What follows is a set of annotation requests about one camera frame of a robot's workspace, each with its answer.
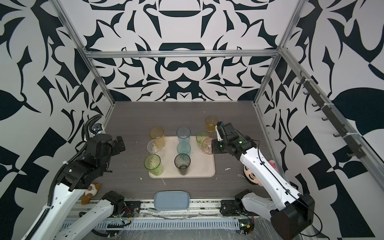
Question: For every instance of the black wall hook rack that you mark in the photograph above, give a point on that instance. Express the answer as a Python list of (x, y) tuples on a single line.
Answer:
[(334, 117)]

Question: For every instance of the blue grey oval dish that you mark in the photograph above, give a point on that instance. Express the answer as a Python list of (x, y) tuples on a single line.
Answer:
[(171, 201)]

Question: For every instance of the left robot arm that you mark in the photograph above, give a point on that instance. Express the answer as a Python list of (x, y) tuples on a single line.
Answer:
[(70, 183)]

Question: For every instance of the pink plastic cup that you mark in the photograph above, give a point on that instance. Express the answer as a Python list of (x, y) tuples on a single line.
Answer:
[(207, 147)]

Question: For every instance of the white brown plush toy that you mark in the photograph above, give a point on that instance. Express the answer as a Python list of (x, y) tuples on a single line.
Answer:
[(90, 192)]

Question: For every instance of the beige plastic tray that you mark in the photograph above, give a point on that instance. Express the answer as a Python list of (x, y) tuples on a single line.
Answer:
[(202, 165)]

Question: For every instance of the cartoon face plush toy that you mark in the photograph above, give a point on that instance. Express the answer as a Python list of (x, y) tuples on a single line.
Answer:
[(251, 178)]

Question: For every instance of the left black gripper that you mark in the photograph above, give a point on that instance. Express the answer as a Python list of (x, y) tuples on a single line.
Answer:
[(118, 149)]

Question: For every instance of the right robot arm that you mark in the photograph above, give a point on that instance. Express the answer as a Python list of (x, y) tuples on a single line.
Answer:
[(288, 210)]

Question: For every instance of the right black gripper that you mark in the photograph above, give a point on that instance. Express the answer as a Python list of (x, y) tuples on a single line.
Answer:
[(214, 146)]

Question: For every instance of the tall green plastic cup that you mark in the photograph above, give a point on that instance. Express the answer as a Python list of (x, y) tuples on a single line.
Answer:
[(153, 164)]

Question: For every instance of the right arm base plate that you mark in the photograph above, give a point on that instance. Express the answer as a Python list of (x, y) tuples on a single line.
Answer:
[(233, 208)]

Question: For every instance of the small green plastic cup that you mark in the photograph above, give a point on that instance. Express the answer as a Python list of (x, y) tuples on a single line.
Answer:
[(200, 137)]

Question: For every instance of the grey smoked plastic cup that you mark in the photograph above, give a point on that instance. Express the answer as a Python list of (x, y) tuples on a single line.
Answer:
[(182, 163)]

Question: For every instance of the yellow plastic cup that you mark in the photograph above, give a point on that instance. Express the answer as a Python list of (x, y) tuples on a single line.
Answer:
[(211, 123)]

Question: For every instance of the blue clear plastic cup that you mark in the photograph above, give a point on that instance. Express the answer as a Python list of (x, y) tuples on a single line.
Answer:
[(183, 134)]

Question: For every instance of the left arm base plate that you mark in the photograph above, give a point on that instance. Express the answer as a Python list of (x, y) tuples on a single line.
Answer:
[(130, 209)]

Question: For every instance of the teal frosted plastic cup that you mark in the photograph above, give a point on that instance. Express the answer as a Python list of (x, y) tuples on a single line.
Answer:
[(184, 148)]

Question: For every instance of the amber plastic cup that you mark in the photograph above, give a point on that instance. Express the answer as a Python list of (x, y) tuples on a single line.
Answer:
[(158, 135)]

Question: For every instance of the white slotted cable duct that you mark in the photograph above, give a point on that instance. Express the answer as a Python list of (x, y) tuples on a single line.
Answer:
[(186, 224)]

